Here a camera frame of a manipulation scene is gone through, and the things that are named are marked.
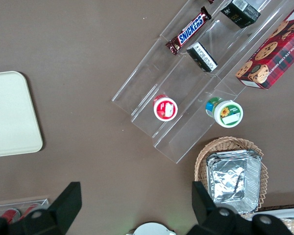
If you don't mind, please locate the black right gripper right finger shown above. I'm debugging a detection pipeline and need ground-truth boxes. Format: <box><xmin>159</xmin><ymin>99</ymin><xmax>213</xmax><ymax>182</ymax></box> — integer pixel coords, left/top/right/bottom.
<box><xmin>188</xmin><ymin>181</ymin><xmax>294</xmax><ymax>235</ymax></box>

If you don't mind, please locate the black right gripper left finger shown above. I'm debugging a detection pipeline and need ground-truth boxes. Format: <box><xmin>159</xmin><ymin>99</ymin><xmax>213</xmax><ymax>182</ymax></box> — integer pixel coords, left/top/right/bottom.
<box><xmin>0</xmin><ymin>181</ymin><xmax>82</xmax><ymax>235</ymax></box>

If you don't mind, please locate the silver foil tray stack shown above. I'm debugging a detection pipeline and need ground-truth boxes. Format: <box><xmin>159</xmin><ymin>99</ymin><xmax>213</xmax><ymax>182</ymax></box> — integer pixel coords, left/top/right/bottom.
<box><xmin>205</xmin><ymin>149</ymin><xmax>263</xmax><ymax>213</ymax></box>

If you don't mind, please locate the light wicker basket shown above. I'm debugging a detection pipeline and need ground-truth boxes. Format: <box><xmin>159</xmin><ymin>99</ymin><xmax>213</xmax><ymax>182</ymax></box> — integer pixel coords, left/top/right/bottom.
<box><xmin>194</xmin><ymin>136</ymin><xmax>269</xmax><ymax>212</ymax></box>

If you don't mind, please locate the beige plastic tray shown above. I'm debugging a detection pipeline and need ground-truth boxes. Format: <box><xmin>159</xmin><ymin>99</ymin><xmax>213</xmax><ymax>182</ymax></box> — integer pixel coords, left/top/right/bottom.
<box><xmin>0</xmin><ymin>70</ymin><xmax>44</xmax><ymax>159</ymax></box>

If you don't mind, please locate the clear acrylic bottle rack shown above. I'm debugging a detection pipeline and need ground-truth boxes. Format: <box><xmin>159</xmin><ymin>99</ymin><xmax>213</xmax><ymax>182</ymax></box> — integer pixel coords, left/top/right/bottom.
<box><xmin>0</xmin><ymin>195</ymin><xmax>51</xmax><ymax>221</ymax></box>

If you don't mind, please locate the white snack bin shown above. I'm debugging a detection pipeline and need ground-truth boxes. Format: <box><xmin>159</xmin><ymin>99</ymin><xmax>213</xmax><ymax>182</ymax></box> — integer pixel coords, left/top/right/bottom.
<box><xmin>236</xmin><ymin>208</ymin><xmax>294</xmax><ymax>235</ymax></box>

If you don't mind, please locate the green lid sunflower cup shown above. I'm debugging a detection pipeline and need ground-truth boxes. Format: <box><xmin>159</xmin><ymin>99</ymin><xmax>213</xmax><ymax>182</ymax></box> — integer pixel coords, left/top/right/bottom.
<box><xmin>205</xmin><ymin>96</ymin><xmax>244</xmax><ymax>129</ymax></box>

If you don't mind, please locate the red lid yogurt cup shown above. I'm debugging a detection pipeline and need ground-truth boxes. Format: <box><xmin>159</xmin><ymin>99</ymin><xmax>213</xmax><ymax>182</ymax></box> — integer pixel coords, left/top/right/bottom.
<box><xmin>153</xmin><ymin>94</ymin><xmax>179</xmax><ymax>122</ymax></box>

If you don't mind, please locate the clear acrylic stepped shelf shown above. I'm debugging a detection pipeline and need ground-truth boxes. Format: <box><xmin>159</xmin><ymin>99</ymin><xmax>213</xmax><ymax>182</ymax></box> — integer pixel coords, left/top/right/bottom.
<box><xmin>111</xmin><ymin>0</ymin><xmax>294</xmax><ymax>164</ymax></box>

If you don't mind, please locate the small dark green box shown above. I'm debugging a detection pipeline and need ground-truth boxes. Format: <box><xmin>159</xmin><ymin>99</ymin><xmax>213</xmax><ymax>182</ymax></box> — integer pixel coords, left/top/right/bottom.
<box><xmin>220</xmin><ymin>0</ymin><xmax>262</xmax><ymax>29</ymax></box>
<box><xmin>186</xmin><ymin>41</ymin><xmax>218</xmax><ymax>73</ymax></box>

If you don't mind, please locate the red tartan cookie box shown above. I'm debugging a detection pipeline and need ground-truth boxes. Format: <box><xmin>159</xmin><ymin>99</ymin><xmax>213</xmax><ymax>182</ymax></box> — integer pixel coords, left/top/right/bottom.
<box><xmin>235</xmin><ymin>0</ymin><xmax>294</xmax><ymax>91</ymax></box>

